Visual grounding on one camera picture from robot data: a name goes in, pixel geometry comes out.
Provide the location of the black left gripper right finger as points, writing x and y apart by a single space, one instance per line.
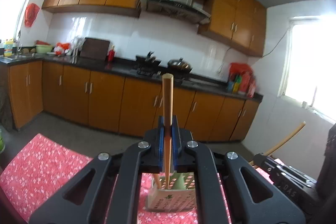
228 189

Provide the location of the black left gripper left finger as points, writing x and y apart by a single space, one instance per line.
107 189

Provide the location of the wooden chopstick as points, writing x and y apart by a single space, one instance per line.
285 140
167 93
157 180

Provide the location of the green perforated utensil holder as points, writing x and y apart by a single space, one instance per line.
180 196

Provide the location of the wooden chopstick in holder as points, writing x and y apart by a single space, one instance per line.
157 180

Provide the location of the red floral tablecloth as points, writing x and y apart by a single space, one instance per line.
43 166

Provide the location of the lower wooden base cabinets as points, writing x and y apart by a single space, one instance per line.
121 104

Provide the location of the red plastic bag right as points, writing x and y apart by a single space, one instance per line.
241 80

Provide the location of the black stone countertop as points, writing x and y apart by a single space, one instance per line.
128 68

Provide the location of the black gas stove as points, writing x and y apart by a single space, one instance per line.
155 72

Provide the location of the black wok on stove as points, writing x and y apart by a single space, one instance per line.
179 66

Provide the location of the red bottle on counter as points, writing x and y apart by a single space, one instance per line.
111 54

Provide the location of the black pan on stove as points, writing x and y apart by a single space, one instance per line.
147 61

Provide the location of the dark wooden cutting board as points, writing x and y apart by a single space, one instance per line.
96 49

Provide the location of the red white plastic bag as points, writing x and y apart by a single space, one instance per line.
62 48

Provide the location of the green basin on counter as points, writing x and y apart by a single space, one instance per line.
43 49

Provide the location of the yellow detergent bottle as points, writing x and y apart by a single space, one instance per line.
8 47

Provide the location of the stainless steel range hood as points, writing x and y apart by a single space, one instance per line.
187 10

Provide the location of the red hanging bag on wall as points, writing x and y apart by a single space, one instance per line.
31 14

